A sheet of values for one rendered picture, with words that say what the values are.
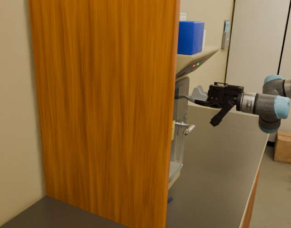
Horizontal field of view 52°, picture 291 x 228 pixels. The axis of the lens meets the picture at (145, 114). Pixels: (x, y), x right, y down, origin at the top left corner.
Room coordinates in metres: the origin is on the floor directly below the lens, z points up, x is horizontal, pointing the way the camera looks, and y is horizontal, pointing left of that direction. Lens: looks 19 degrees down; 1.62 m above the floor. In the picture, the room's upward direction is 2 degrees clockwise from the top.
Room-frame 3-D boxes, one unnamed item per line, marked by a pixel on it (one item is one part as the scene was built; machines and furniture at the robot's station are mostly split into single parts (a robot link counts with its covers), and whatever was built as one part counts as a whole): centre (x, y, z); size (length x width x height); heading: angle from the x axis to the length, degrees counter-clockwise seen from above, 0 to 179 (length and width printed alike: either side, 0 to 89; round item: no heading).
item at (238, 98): (1.04, -0.29, 1.34); 0.12 x 0.08 x 0.09; 63
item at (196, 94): (1.08, -0.19, 1.33); 0.09 x 0.03 x 0.06; 63
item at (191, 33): (0.91, -0.10, 1.56); 0.10 x 0.10 x 0.09; 63
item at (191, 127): (1.06, -0.16, 1.20); 0.10 x 0.05 x 0.03; 153
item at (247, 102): (1.01, -0.36, 1.33); 0.08 x 0.05 x 0.08; 153
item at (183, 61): (0.99, -0.14, 1.46); 0.32 x 0.11 x 0.10; 153
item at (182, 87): (1.01, -0.10, 1.19); 0.30 x 0.01 x 0.40; 153
